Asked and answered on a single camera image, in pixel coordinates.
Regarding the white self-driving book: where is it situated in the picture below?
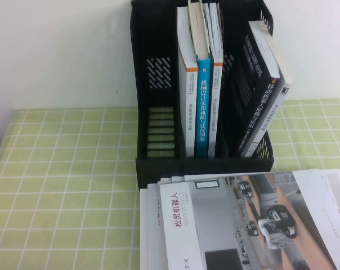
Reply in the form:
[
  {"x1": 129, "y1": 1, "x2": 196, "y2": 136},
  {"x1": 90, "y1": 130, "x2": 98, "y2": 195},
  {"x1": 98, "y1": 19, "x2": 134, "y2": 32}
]
[{"x1": 240, "y1": 19, "x2": 292, "y2": 158}]

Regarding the blue spine book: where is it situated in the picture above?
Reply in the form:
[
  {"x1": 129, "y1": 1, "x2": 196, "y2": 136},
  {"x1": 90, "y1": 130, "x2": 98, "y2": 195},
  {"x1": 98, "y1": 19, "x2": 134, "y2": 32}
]
[{"x1": 187, "y1": 0, "x2": 212, "y2": 159}]

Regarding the white book thin orange-striped spine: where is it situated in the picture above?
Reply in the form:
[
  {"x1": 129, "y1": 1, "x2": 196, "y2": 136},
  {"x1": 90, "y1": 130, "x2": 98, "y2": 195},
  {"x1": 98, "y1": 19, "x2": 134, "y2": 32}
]
[{"x1": 203, "y1": 2, "x2": 224, "y2": 158}]

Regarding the black robotics book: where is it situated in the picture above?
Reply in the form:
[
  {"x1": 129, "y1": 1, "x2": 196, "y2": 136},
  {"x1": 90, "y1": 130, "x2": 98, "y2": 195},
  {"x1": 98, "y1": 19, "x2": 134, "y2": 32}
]
[{"x1": 230, "y1": 21, "x2": 280, "y2": 158}]

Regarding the white brochure with grey rectangle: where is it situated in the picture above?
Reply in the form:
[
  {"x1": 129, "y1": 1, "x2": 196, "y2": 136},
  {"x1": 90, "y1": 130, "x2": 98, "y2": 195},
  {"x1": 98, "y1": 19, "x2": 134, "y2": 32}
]
[{"x1": 319, "y1": 168, "x2": 340, "y2": 270}]

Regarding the white paper brochure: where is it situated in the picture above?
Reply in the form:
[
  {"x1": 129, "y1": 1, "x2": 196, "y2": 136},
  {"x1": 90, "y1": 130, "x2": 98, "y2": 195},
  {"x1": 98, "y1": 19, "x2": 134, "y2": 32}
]
[
  {"x1": 139, "y1": 184, "x2": 171, "y2": 270},
  {"x1": 157, "y1": 174, "x2": 187, "y2": 270}
]

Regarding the green checked tablecloth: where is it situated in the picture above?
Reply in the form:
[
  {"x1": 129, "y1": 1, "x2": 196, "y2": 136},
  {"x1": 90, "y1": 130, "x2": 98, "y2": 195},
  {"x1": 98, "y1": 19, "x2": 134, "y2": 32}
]
[{"x1": 0, "y1": 98, "x2": 340, "y2": 270}]

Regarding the white book thick orange-striped spine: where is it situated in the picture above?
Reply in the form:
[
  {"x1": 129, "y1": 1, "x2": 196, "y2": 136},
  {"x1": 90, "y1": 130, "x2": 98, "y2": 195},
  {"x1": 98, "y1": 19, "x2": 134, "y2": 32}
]
[{"x1": 176, "y1": 6, "x2": 199, "y2": 158}]

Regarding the black plastic book holder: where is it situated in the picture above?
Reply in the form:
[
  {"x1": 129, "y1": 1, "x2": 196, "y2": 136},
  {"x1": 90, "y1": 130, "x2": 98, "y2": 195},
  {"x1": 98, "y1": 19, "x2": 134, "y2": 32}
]
[{"x1": 129, "y1": 0, "x2": 275, "y2": 192}]

